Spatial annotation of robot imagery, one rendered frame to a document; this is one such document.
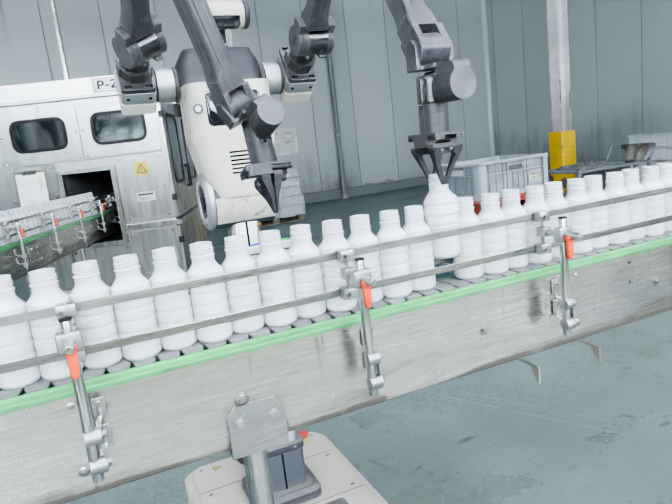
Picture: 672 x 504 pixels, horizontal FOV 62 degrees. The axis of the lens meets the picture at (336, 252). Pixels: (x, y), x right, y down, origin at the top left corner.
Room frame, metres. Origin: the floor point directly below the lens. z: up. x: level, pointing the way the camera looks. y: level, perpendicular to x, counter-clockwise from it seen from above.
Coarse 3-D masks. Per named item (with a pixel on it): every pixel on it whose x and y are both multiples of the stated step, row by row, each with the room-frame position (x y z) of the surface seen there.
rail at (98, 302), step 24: (648, 192) 1.29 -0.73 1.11; (528, 216) 1.15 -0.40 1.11; (408, 240) 1.03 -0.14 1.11; (576, 240) 1.20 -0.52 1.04; (288, 264) 0.94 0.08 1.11; (456, 264) 1.07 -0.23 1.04; (168, 288) 0.86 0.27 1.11; (48, 312) 0.80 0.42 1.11; (240, 312) 0.91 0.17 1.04; (264, 312) 0.92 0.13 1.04; (144, 336) 0.85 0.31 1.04; (24, 360) 0.78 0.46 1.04; (48, 360) 0.79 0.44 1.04
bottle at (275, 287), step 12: (264, 240) 0.95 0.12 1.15; (276, 240) 0.95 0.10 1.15; (264, 252) 0.95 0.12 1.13; (276, 252) 0.95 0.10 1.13; (264, 264) 0.94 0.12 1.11; (264, 276) 0.94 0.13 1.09; (276, 276) 0.94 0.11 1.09; (288, 276) 0.95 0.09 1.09; (264, 288) 0.94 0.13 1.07; (276, 288) 0.94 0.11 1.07; (288, 288) 0.95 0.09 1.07; (264, 300) 0.95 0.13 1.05; (276, 300) 0.94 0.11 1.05; (276, 312) 0.94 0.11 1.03; (288, 312) 0.94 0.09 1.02; (276, 324) 0.94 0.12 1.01; (288, 324) 0.94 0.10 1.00
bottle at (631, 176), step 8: (624, 176) 1.31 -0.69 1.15; (632, 176) 1.30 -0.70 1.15; (624, 184) 1.31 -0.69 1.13; (632, 184) 1.30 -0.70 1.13; (640, 184) 1.31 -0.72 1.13; (632, 192) 1.29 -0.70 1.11; (632, 200) 1.29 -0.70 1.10; (640, 200) 1.29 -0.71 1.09; (632, 208) 1.29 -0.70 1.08; (640, 208) 1.29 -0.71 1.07; (632, 216) 1.29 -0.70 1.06; (640, 216) 1.29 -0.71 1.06; (632, 232) 1.29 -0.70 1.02; (640, 232) 1.29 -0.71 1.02
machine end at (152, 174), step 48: (0, 96) 4.28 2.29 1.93; (48, 96) 4.31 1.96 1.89; (96, 96) 4.35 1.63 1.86; (0, 144) 4.31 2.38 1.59; (48, 144) 4.34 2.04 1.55; (96, 144) 4.37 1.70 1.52; (144, 144) 4.40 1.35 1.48; (96, 192) 5.05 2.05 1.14; (144, 192) 4.39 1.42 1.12; (192, 192) 5.35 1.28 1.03; (144, 240) 4.39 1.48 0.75; (192, 240) 4.91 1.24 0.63
